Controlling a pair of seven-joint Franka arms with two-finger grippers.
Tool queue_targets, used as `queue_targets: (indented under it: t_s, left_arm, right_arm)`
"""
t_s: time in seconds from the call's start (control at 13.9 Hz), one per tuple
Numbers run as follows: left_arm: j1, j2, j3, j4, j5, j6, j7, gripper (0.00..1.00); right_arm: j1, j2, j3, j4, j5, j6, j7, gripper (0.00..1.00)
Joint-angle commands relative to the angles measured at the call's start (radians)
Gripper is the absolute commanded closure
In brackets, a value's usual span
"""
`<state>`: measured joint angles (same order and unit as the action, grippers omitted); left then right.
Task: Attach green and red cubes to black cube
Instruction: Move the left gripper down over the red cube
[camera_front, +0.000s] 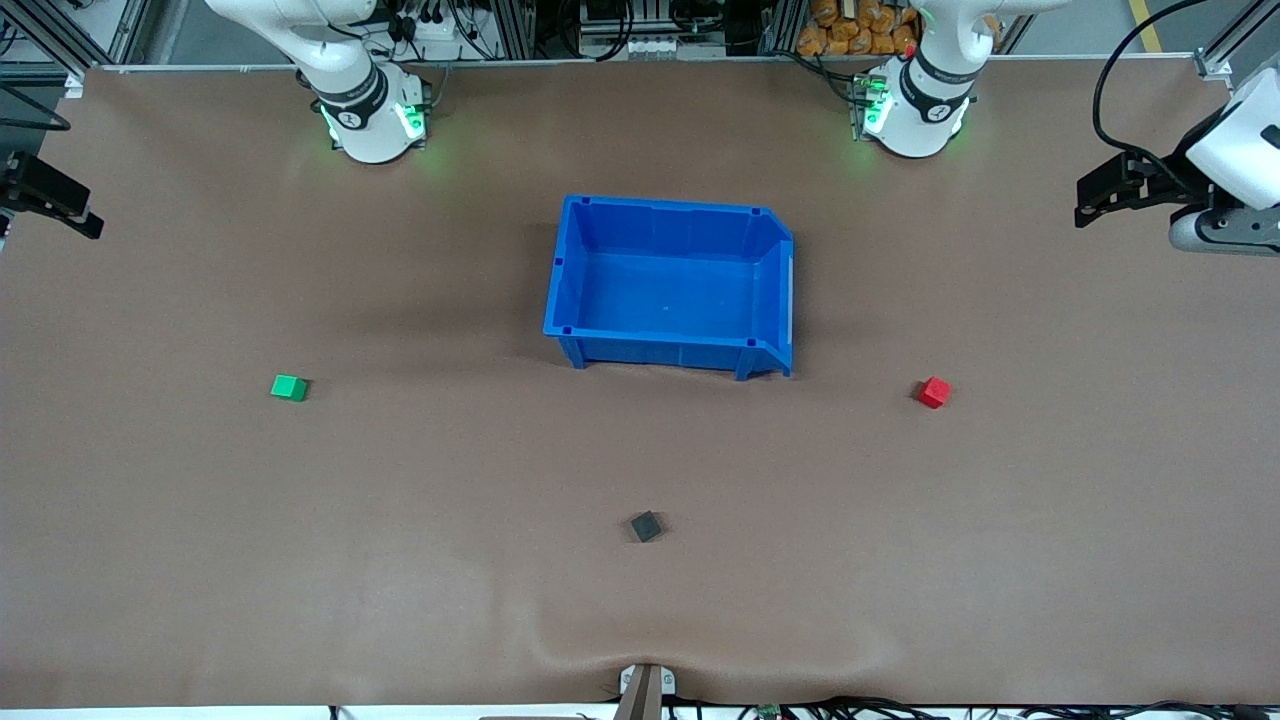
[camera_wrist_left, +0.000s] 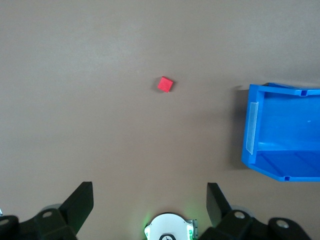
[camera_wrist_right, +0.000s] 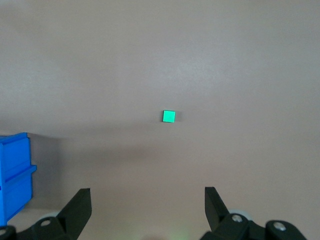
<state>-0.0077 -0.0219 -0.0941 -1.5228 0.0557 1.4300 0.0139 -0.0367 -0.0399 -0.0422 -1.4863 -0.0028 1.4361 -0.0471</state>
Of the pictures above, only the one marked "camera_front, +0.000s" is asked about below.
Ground orange packaged items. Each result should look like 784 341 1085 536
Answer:
797 0 923 57

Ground white power strip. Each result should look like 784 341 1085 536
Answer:
380 5 473 63

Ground blue plastic storage bin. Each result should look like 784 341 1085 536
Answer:
543 194 797 382

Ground grey electronics box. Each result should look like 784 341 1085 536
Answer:
578 0 728 61

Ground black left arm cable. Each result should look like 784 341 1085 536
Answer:
1091 0 1207 177

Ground aluminium frame post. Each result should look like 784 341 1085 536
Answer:
1195 0 1280 81
0 0 153 69

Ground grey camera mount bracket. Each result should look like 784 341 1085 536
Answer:
618 662 678 720

